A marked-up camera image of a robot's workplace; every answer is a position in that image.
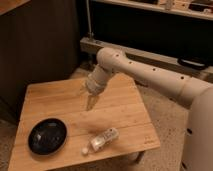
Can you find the black ceramic bowl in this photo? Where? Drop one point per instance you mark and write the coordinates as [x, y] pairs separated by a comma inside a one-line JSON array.
[[47, 136]]

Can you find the black handle on shelf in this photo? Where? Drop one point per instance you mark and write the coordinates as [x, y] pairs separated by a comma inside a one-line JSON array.
[[192, 65]]

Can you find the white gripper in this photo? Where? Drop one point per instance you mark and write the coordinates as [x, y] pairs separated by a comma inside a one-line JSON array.
[[93, 88]]

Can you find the upper wooden shelf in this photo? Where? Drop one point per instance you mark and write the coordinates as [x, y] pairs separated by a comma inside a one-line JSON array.
[[176, 7]]

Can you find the clear plastic bottle white cap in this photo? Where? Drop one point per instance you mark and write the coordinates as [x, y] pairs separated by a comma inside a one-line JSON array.
[[98, 142]]

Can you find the grey metal shelf beam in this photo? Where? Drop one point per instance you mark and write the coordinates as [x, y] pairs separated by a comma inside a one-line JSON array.
[[91, 46]]

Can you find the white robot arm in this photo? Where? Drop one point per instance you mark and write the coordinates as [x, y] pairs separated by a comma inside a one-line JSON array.
[[194, 94]]

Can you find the wooden table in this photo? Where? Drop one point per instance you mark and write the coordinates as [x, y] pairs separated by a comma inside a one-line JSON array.
[[119, 106]]

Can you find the metal vertical pole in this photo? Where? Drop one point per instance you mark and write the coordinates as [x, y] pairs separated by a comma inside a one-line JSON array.
[[90, 31]]

